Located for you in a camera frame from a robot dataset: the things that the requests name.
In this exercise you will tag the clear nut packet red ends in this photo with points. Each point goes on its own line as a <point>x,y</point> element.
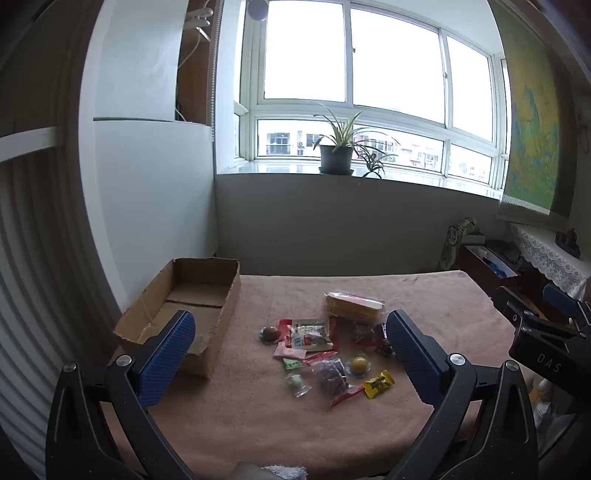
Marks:
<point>330,374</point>

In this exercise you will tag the yellow round candy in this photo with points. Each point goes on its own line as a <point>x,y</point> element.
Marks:
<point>358,364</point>

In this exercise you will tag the potted spider plant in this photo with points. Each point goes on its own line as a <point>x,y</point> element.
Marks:
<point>336,159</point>

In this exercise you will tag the dark red snack packet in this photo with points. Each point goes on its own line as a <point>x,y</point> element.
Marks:
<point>363,333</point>

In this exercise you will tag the clear cracker packet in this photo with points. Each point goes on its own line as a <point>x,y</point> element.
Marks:
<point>351,307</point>

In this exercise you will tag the white clip lamp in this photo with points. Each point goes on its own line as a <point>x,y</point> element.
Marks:
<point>198,16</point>

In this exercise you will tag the pink candy packet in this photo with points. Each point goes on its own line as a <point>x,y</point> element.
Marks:
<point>288,353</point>

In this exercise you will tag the dark chocolate bar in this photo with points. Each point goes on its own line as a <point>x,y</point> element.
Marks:
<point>381,341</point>

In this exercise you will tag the red and white snack packet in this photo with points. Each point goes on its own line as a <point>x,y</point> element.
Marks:
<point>309,337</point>

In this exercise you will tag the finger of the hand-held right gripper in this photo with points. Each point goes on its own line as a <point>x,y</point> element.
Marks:
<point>508,300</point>
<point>558,297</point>

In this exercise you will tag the dark wooden cabinet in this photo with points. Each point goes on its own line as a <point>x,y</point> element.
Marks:
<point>475,272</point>

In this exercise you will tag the white lace cloth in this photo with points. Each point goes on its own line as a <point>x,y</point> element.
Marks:
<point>545,254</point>

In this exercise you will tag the dark figurine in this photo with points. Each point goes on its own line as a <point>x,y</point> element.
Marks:
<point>569,242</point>

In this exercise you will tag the brown cardboard box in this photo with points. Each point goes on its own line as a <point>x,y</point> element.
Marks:
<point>221,323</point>

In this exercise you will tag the green printed box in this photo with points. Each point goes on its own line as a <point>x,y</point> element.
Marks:
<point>455,240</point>

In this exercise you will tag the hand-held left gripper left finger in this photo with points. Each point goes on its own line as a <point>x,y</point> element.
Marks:
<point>168,355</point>

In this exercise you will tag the green candy packet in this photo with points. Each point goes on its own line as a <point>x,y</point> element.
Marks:
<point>292,363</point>

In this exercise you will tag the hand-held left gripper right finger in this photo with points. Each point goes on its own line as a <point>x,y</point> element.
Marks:
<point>415,355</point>

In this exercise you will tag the yellow candy packet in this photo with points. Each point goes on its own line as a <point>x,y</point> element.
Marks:
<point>378,384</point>

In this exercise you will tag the brown egg packet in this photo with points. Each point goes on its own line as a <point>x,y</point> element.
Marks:
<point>270,333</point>

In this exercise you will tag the white towel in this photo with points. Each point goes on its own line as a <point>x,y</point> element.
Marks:
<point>284,473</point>

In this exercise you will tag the wall map poster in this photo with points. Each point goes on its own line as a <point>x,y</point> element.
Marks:
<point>531,129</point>

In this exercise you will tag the green round candy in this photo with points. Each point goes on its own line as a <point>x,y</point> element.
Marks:
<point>295,381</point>

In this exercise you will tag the wooden shelf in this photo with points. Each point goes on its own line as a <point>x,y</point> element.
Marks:
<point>196,83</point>

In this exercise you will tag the round grey fixture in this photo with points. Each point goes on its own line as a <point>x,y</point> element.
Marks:
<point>257,9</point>

